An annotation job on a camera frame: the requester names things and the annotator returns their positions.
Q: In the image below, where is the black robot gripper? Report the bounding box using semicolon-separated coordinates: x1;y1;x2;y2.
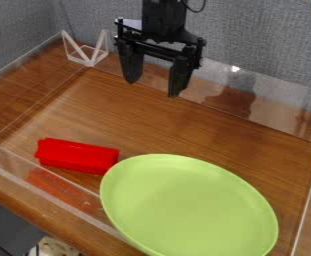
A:
115;0;205;98

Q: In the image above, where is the red rectangular block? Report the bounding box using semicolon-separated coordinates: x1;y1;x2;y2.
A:
34;138;120;175

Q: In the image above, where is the black cable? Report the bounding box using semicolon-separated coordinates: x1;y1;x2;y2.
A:
180;0;207;14

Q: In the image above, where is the green round plate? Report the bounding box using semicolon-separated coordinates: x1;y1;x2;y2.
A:
100;154;279;256

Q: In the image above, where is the clear acrylic enclosure wall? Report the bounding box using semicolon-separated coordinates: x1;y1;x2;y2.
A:
0;34;311;256

